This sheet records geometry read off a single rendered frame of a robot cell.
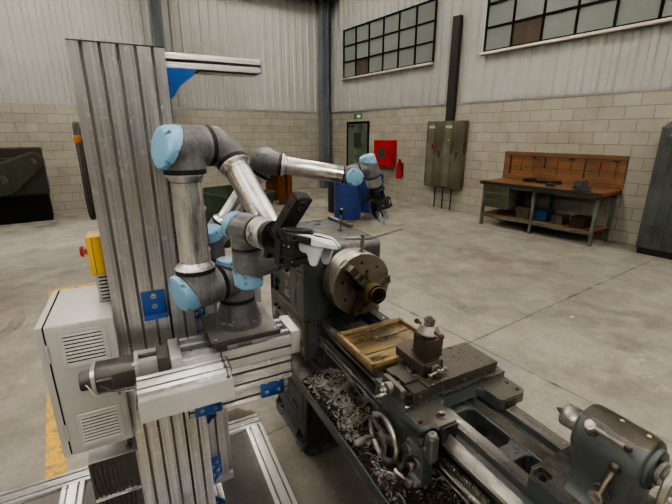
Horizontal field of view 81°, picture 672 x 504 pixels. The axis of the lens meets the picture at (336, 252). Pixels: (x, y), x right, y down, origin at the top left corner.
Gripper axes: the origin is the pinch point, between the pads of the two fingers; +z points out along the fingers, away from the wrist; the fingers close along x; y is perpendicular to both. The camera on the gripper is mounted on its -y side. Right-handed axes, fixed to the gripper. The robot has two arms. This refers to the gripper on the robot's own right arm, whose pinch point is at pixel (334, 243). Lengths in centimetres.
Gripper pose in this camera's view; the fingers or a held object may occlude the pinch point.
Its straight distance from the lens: 78.5
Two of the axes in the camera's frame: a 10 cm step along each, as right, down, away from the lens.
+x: -6.6, 0.8, -7.4
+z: 7.4, 2.1, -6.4
